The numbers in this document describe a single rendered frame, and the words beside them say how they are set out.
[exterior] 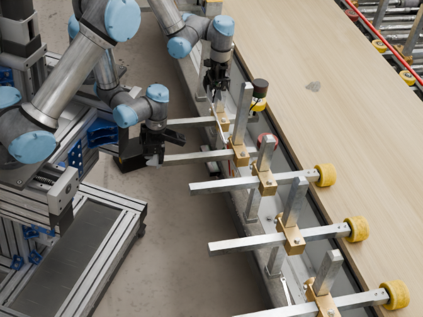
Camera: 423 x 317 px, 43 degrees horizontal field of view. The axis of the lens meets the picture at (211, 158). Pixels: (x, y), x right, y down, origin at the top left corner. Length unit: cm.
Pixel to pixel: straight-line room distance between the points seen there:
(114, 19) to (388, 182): 116
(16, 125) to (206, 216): 164
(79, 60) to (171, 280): 148
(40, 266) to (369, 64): 178
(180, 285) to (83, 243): 51
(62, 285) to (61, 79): 117
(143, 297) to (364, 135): 126
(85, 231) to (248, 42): 119
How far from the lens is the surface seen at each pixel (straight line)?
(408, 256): 187
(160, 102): 178
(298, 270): 206
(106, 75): 176
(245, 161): 206
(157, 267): 274
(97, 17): 148
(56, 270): 249
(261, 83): 194
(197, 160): 203
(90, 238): 258
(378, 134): 229
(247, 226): 203
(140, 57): 414
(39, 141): 152
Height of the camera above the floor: 223
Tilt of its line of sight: 42 degrees down
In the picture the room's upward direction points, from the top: 9 degrees clockwise
